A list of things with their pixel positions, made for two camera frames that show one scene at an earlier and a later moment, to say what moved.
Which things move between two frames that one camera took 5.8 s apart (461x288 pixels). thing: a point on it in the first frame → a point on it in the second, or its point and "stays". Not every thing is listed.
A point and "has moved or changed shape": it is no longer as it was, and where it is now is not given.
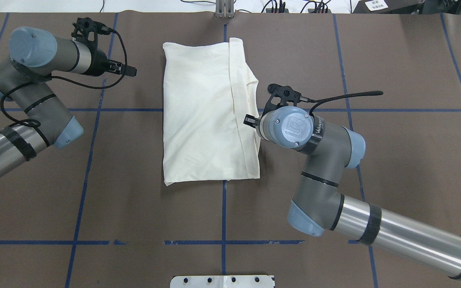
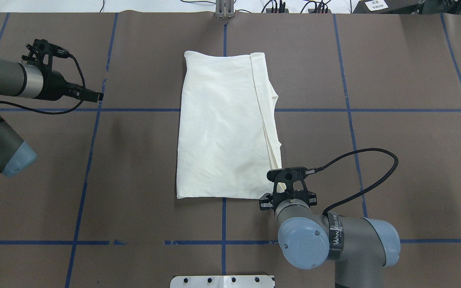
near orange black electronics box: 319,11 stays
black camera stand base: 413,7 stays
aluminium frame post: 225,9 stays
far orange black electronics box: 269,11 stays
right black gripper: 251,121 → 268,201
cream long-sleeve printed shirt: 208,91 has moved or changed shape
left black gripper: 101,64 → 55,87
